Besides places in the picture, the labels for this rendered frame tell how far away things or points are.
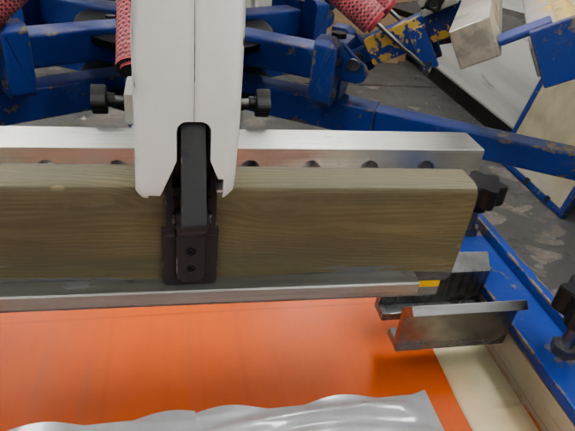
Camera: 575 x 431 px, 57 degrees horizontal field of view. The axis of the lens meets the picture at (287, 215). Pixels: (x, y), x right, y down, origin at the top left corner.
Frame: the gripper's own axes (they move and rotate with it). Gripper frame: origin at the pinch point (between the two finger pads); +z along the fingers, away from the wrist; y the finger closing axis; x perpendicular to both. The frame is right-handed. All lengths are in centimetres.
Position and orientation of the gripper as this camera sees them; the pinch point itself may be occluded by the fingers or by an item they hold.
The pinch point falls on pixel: (188, 236)
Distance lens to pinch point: 33.6
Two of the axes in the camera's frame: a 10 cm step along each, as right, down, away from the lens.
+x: 9.8, -0.1, 2.1
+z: -1.1, 8.4, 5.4
